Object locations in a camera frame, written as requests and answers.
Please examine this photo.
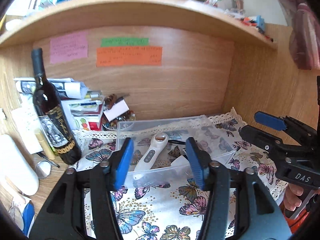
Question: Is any black strap loop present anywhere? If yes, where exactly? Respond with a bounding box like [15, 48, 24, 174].
[167, 138, 187, 146]

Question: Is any white handheld massager device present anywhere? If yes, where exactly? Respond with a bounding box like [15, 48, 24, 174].
[133, 133, 169, 180]

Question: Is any person's right hand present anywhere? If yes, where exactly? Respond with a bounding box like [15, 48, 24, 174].
[283, 184, 304, 211]

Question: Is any small round mirror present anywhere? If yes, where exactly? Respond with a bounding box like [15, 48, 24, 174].
[35, 160, 52, 179]

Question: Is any butterfly print tablecloth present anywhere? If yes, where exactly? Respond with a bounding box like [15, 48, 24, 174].
[72, 108, 288, 239]

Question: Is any yellow lip balm tube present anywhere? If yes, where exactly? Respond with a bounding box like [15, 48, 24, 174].
[35, 131, 55, 160]

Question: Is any dark wine bottle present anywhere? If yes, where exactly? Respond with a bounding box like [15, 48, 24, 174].
[31, 48, 81, 165]

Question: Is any white cylinder container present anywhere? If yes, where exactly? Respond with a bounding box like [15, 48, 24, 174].
[1, 134, 39, 196]

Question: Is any pink brown curtain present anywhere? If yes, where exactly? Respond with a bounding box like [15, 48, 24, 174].
[278, 0, 319, 70]

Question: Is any clear plastic storage box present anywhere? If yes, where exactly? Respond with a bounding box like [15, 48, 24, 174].
[116, 115, 235, 188]

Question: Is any stack of books and papers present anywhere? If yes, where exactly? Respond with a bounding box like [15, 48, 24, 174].
[13, 76, 106, 131]

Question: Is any bowl of colourful beads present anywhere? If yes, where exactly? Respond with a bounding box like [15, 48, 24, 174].
[101, 110, 136, 131]

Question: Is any white handwritten note paper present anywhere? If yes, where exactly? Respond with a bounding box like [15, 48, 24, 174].
[11, 102, 43, 154]

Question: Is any small white box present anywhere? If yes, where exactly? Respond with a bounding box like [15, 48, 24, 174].
[104, 100, 129, 121]

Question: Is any orange sticky note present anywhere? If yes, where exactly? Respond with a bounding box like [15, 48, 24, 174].
[96, 46, 163, 67]

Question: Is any pink sticky note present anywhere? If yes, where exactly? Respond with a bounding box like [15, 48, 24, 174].
[50, 31, 88, 64]

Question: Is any green sticky note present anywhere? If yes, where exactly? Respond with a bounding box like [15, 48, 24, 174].
[101, 37, 149, 47]

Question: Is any wooden shelf board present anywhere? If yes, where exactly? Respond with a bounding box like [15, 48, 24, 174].
[1, 0, 277, 49]

